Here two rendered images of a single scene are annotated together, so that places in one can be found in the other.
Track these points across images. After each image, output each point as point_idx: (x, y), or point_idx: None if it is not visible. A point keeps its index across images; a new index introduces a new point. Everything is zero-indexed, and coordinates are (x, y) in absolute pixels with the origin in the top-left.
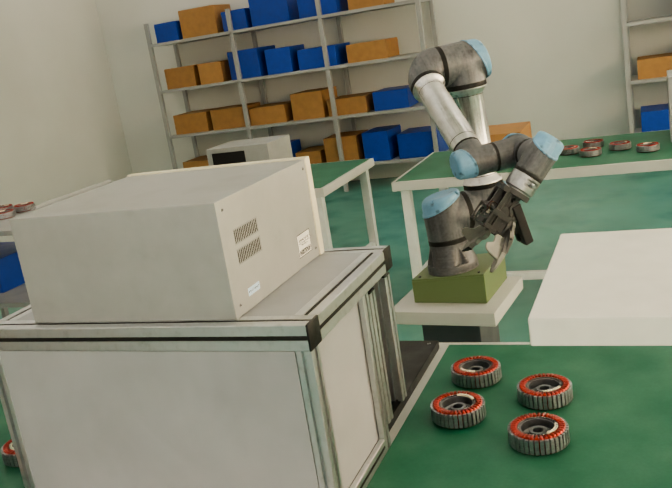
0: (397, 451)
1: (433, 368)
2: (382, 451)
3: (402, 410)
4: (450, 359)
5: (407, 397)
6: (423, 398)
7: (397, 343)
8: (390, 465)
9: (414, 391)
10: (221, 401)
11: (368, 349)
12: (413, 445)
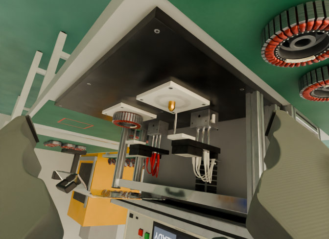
0: (303, 106)
1: (213, 41)
2: (297, 113)
3: (260, 87)
4: (210, 18)
5: (252, 83)
6: (264, 75)
7: (261, 144)
8: (309, 111)
9: (242, 72)
10: None
11: None
12: (311, 101)
